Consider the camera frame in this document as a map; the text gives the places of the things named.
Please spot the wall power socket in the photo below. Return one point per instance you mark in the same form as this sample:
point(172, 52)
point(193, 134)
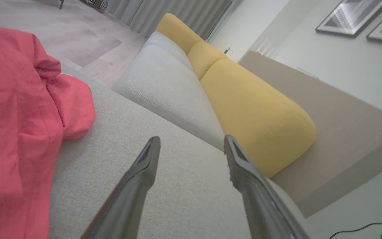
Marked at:
point(226, 50)

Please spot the grey pleated curtain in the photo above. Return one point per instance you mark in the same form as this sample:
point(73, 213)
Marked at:
point(164, 13)

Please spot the small grey sofa seat cushion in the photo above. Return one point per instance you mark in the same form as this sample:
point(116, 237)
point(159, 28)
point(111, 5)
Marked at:
point(164, 41)

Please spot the black mesh basket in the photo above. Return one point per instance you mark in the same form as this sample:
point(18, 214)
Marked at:
point(98, 5)

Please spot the large grey sofa seat cushion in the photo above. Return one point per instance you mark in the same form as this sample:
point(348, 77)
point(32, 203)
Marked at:
point(177, 205)

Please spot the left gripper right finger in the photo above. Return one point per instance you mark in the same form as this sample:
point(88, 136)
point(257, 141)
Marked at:
point(260, 205)

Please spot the red Bulls 23 jersey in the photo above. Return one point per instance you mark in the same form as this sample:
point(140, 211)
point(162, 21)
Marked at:
point(15, 116)

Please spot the large yellow sofa back cushion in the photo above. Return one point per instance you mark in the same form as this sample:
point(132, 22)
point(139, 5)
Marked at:
point(257, 116)

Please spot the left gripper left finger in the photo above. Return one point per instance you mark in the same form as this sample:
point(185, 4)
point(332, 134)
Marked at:
point(131, 192)

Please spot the small yellow sofa back cushion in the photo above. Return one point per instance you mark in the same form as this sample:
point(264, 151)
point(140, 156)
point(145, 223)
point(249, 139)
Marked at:
point(206, 56)

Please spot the dark chair leg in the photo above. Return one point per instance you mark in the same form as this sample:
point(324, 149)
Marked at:
point(61, 4)

